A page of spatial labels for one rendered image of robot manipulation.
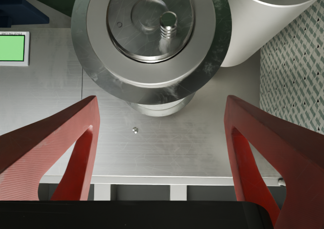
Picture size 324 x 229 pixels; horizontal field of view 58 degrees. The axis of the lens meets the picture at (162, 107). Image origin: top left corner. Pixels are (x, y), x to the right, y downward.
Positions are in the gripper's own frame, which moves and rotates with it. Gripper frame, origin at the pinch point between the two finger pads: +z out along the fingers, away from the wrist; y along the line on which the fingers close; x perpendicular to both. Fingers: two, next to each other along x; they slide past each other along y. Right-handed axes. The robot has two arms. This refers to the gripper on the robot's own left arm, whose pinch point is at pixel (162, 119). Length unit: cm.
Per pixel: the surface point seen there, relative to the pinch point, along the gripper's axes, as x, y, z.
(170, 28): 0.3, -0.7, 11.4
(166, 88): 6.4, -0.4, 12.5
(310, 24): 4.2, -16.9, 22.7
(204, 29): 1.8, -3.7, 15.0
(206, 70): 5.0, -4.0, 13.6
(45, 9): 93, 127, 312
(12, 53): 18, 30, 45
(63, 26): 116, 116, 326
